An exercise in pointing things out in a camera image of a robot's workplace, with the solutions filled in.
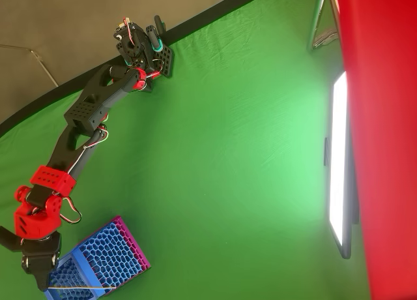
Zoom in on black perforated arm base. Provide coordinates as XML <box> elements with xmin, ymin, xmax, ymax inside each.
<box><xmin>145</xmin><ymin>24</ymin><xmax>175</xmax><ymax>78</ymax></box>

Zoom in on blue and pink mesh box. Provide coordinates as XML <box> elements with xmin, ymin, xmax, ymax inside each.
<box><xmin>43</xmin><ymin>215</ymin><xmax>152</xmax><ymax>300</ymax></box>

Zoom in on green cloth with black edge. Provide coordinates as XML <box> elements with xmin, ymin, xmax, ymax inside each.
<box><xmin>0</xmin><ymin>0</ymin><xmax>372</xmax><ymax>300</ymax></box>

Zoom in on black flat LED light panel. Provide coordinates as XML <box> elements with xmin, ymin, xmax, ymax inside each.
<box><xmin>323</xmin><ymin>70</ymin><xmax>360</xmax><ymax>260</ymax></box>

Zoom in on chrome tube stand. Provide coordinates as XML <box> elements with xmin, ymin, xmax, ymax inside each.
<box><xmin>306</xmin><ymin>0</ymin><xmax>340</xmax><ymax>52</ymax></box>

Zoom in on large red blurred surface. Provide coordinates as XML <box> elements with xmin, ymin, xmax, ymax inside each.
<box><xmin>332</xmin><ymin>0</ymin><xmax>417</xmax><ymax>300</ymax></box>

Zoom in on thin grey cable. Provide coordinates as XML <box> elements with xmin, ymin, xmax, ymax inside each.
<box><xmin>0</xmin><ymin>44</ymin><xmax>60</xmax><ymax>87</ymax></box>

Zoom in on black clamp with teal ring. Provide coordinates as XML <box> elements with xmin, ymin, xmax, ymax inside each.
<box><xmin>152</xmin><ymin>14</ymin><xmax>167</xmax><ymax>53</ymax></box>

